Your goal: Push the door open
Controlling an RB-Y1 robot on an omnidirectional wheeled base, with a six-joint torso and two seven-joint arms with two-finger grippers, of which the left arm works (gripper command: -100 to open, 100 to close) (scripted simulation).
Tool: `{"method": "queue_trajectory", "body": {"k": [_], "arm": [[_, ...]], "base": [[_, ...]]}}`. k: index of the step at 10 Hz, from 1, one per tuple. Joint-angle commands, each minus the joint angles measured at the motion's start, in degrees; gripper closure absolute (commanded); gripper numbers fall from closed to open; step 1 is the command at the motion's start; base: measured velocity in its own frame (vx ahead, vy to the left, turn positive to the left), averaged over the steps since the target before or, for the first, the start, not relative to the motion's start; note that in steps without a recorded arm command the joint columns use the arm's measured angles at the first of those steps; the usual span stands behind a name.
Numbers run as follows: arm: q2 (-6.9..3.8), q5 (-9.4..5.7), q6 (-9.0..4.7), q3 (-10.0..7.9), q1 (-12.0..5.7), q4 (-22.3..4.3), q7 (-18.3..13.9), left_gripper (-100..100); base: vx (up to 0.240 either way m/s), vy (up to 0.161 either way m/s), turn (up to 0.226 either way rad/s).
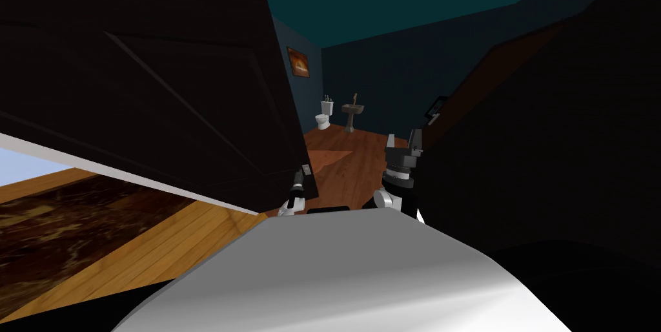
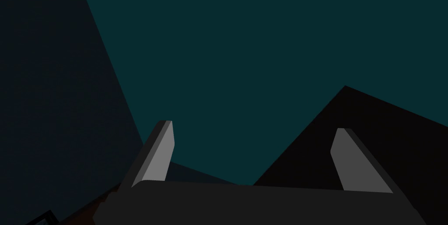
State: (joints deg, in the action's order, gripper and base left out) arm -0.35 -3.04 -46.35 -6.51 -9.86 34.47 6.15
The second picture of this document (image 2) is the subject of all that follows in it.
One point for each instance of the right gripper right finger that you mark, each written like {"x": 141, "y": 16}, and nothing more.
{"x": 357, "y": 165}

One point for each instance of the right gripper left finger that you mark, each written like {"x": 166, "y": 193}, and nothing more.
{"x": 157, "y": 158}

